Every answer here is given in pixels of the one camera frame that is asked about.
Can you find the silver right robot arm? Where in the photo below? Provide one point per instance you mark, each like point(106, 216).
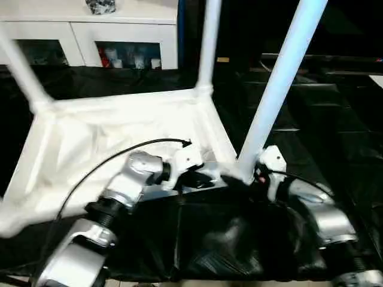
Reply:
point(329, 218)

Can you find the bag of black parts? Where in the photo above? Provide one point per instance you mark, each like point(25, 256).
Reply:
point(100, 6)

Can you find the small tan label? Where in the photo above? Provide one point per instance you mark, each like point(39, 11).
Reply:
point(223, 59)

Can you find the white plastic table top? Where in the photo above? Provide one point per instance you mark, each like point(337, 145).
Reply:
point(89, 125)

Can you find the blue curtain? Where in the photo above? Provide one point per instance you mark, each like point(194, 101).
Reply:
point(181, 33)

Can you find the white flat board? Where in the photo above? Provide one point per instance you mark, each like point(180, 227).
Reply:
point(377, 81)

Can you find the black table mat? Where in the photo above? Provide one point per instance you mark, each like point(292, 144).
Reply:
point(224, 233)

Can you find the white glass-door cabinet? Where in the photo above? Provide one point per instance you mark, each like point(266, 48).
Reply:
point(89, 30)

